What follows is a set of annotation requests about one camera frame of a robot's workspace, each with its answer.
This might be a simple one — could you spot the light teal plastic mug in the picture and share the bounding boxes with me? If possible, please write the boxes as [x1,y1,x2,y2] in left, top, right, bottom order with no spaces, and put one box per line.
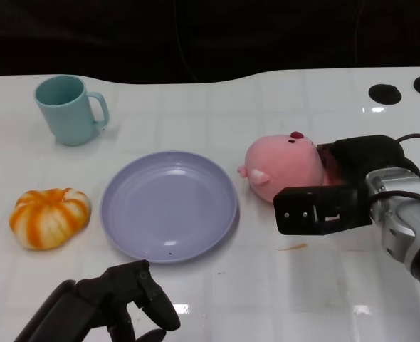
[34,74,110,147]

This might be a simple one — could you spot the lilac plastic plate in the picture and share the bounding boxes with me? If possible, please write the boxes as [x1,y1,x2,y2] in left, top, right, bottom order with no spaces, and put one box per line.
[100,150,239,264]

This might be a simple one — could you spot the thin dark background cable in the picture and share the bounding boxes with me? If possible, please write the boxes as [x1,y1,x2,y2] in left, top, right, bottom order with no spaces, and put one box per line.
[175,0,198,81]

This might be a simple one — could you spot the pink plush beaver doll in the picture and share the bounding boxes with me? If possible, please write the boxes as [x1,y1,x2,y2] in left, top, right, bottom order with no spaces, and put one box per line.
[236,130,339,204]

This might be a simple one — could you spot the orange white striped pumpkin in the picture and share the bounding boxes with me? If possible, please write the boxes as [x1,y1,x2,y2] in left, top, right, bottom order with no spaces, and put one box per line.
[9,187,91,251]

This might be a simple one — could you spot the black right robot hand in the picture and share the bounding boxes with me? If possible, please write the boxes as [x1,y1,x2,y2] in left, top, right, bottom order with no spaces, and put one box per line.
[273,134,420,236]

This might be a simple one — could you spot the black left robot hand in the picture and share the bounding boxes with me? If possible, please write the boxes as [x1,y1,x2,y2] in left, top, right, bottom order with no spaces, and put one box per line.
[16,259,181,342]

